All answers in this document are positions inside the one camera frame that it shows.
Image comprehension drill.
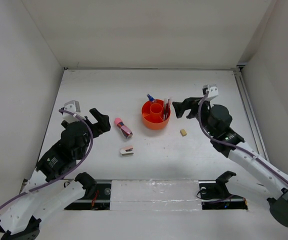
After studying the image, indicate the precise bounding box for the green and white pen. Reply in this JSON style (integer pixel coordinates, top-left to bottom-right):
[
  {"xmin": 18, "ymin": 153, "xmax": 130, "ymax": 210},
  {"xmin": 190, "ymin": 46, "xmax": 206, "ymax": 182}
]
[{"xmin": 162, "ymin": 98, "xmax": 168, "ymax": 121}]

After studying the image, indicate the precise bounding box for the small tan eraser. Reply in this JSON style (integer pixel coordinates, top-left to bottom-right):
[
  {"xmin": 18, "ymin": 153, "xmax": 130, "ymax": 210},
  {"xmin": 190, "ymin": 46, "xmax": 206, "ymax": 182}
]
[{"xmin": 180, "ymin": 129, "xmax": 187, "ymax": 137}]

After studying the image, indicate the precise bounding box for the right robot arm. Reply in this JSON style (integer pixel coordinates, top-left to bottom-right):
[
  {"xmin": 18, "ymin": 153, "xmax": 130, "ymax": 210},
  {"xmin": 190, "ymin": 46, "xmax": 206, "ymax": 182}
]
[{"xmin": 172, "ymin": 97, "xmax": 288, "ymax": 228}]

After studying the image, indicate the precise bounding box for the red and white pen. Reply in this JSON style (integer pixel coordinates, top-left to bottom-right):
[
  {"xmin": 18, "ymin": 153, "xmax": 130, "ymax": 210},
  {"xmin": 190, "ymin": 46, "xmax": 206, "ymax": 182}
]
[{"xmin": 165, "ymin": 97, "xmax": 172, "ymax": 119}]

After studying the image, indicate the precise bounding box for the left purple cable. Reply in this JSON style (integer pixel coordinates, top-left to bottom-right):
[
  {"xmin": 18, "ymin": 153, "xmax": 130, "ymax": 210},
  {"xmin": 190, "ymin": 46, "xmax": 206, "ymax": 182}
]
[{"xmin": 0, "ymin": 108, "xmax": 94, "ymax": 226}]

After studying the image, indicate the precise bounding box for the orange red pen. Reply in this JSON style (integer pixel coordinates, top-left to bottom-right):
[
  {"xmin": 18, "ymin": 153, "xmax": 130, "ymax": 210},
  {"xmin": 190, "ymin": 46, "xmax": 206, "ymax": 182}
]
[{"xmin": 163, "ymin": 98, "xmax": 169, "ymax": 120}]

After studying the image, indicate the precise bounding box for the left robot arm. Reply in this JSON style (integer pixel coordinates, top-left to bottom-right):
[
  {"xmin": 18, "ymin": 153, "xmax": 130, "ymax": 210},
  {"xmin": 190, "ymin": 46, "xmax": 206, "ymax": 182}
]
[{"xmin": 0, "ymin": 107, "xmax": 111, "ymax": 240}]

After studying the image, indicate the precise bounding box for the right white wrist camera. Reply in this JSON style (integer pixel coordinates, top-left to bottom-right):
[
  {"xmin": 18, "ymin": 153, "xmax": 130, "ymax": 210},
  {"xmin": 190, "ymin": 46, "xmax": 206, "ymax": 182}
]
[{"xmin": 202, "ymin": 84, "xmax": 219, "ymax": 102}]

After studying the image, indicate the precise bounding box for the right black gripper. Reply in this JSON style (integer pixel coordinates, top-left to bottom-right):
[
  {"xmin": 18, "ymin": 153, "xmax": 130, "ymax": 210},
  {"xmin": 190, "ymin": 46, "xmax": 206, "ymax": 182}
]
[{"xmin": 171, "ymin": 96, "xmax": 215, "ymax": 137}]

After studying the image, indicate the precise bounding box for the pink-capped clear tube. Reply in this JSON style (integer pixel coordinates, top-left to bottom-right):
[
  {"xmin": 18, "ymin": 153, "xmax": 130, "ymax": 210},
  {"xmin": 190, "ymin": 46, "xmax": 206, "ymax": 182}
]
[{"xmin": 114, "ymin": 117, "xmax": 133, "ymax": 139}]

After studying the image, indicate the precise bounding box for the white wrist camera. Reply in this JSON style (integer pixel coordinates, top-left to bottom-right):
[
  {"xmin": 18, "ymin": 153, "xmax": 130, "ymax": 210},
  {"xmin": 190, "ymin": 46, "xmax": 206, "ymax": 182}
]
[
  {"xmin": 59, "ymin": 100, "xmax": 81, "ymax": 124},
  {"xmin": 202, "ymin": 84, "xmax": 219, "ymax": 102}
]

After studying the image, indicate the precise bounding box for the black front mounting rail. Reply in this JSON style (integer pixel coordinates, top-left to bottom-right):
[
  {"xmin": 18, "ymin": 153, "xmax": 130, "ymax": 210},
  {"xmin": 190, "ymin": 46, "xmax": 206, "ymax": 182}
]
[{"xmin": 66, "ymin": 180, "xmax": 248, "ymax": 212}]

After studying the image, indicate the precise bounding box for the aluminium side rail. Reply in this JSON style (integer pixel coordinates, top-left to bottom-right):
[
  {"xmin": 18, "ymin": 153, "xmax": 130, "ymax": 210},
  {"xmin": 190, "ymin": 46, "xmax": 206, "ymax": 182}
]
[{"xmin": 231, "ymin": 65, "xmax": 270, "ymax": 162}]

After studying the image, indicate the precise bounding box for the orange round desk organizer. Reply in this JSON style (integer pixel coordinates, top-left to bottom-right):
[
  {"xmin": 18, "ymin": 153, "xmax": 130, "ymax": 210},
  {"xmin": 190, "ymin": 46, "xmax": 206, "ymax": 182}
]
[{"xmin": 141, "ymin": 99, "xmax": 171, "ymax": 131}]

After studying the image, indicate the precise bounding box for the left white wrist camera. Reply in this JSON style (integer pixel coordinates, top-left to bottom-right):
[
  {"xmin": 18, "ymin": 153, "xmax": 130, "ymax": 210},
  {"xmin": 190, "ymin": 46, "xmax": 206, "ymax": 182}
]
[{"xmin": 59, "ymin": 100, "xmax": 81, "ymax": 124}]

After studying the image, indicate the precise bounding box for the pink white mini stapler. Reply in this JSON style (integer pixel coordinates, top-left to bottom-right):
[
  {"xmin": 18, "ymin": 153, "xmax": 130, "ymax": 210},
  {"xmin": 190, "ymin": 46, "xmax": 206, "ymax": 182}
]
[{"xmin": 120, "ymin": 145, "xmax": 134, "ymax": 157}]

